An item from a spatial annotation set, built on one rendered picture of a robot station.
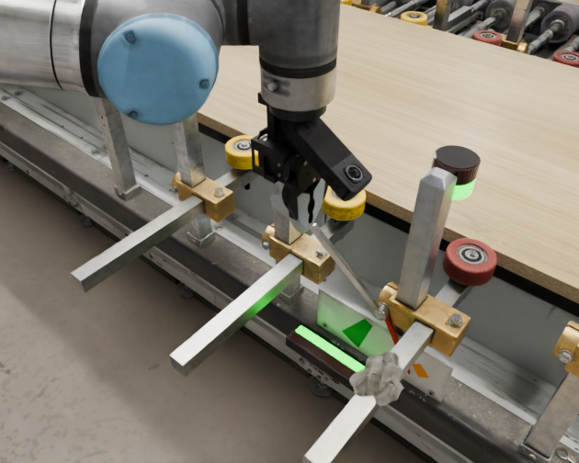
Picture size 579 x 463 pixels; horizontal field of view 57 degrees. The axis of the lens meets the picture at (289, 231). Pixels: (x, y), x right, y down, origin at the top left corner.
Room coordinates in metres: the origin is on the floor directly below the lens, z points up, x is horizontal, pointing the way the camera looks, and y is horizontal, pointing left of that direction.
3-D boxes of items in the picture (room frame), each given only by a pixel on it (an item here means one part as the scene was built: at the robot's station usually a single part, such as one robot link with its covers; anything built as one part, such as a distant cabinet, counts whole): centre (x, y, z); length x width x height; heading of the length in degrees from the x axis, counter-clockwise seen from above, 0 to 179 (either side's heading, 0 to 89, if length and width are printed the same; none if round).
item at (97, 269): (0.77, 0.22, 0.84); 0.44 x 0.03 x 0.04; 140
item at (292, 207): (0.56, -0.01, 1.07); 0.05 x 0.02 x 0.09; 140
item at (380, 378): (0.41, -0.13, 0.87); 0.09 x 0.07 x 0.02; 140
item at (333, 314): (0.55, -0.15, 0.75); 0.26 x 0.01 x 0.10; 50
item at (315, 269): (0.69, -0.01, 0.83); 0.14 x 0.06 x 0.05; 50
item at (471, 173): (0.58, -0.22, 1.10); 0.06 x 0.06 x 0.02
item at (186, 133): (0.87, 0.19, 0.92); 0.04 x 0.04 x 0.48; 50
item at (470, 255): (0.61, -0.29, 0.85); 0.08 x 0.08 x 0.11
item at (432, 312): (0.53, -0.21, 0.85); 0.14 x 0.06 x 0.05; 50
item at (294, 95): (0.59, -0.01, 1.21); 0.10 x 0.09 x 0.05; 140
